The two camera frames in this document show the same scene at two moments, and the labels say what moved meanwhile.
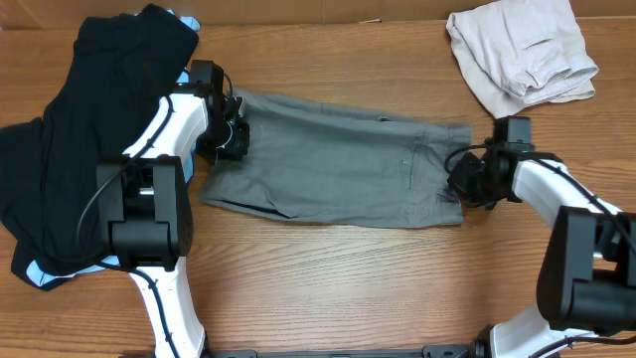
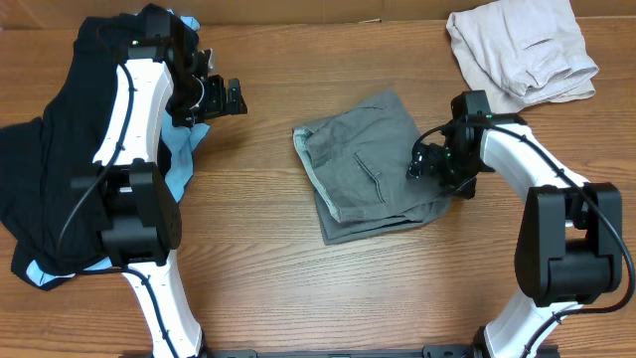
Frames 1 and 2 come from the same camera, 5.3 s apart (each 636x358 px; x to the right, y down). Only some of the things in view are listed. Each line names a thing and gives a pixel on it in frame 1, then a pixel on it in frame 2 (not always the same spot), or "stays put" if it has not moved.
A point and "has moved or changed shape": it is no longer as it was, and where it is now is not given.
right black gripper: [460, 184] to [424, 163]
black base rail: [430, 351] stays put
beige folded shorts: [519, 54] stays put
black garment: [120, 70] stays put
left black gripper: [239, 144] to [217, 103]
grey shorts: [314, 163] has moved or changed shape
